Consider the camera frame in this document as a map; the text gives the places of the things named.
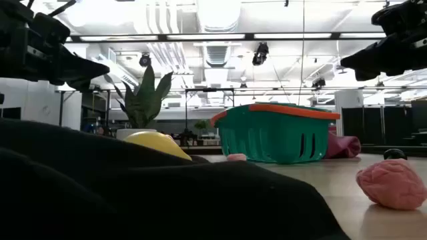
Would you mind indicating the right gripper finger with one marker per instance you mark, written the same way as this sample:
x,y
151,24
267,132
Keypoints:
x,y
367,76
373,58

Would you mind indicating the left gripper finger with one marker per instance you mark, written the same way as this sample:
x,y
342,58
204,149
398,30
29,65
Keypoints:
x,y
80,68
83,85

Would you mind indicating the small black toy fruit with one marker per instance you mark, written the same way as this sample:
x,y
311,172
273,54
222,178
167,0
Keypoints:
x,y
394,154

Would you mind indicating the yellow toy lemon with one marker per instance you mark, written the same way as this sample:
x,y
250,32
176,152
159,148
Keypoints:
x,y
156,141

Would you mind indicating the pink toy peach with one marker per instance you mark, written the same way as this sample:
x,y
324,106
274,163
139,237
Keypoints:
x,y
392,185

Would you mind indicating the small pink toy fruit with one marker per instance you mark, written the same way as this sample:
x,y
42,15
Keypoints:
x,y
236,157

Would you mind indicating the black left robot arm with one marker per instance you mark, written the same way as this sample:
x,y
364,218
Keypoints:
x,y
8,50

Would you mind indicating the white square column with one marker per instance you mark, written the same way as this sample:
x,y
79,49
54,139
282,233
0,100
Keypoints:
x,y
348,100

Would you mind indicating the distant table with black legs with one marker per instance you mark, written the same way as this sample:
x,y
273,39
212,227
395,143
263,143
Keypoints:
x,y
61,106

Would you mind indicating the black ceiling spotlight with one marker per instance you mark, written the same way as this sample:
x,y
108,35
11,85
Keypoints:
x,y
145,60
260,53
318,82

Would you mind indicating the black partition panels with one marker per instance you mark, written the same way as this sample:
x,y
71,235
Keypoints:
x,y
373,126

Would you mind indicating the snake plant in white pot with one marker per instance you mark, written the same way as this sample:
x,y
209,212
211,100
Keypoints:
x,y
143,103

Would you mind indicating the purple cloth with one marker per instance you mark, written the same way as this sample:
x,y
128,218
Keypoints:
x,y
343,146

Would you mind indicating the distant black monitor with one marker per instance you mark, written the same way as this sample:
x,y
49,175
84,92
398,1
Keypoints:
x,y
10,113

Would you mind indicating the teal basket with orange rim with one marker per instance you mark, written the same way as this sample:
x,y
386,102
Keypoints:
x,y
273,140

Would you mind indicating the black cloth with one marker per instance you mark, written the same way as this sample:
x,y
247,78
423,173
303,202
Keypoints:
x,y
133,200

